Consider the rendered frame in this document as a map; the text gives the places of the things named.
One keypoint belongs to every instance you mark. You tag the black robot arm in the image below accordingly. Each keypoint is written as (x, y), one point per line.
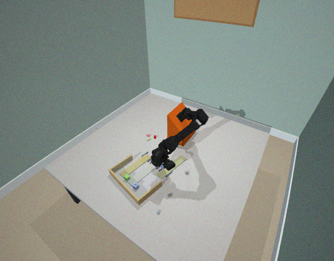
(172, 142)

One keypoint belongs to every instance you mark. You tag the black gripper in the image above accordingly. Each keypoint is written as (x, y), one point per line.
(168, 164)

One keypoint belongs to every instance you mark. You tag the tan polka-dotted strip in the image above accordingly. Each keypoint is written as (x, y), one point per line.
(177, 161)

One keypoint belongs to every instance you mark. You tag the light wooden strip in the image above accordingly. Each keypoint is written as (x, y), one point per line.
(144, 158)

